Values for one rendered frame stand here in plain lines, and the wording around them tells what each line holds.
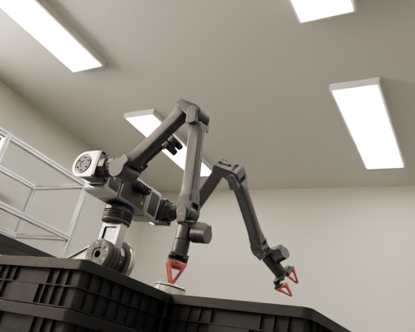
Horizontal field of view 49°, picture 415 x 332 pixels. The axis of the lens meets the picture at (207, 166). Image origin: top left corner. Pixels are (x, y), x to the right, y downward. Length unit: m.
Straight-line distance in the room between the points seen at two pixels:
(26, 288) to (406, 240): 3.81
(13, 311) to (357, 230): 3.85
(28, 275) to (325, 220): 3.86
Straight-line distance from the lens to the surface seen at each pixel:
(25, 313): 1.15
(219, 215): 5.28
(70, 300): 1.06
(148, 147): 1.79
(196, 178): 1.62
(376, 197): 4.76
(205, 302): 1.18
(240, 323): 1.13
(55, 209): 4.84
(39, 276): 1.18
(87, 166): 1.95
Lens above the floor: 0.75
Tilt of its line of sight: 25 degrees up
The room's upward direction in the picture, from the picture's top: 13 degrees clockwise
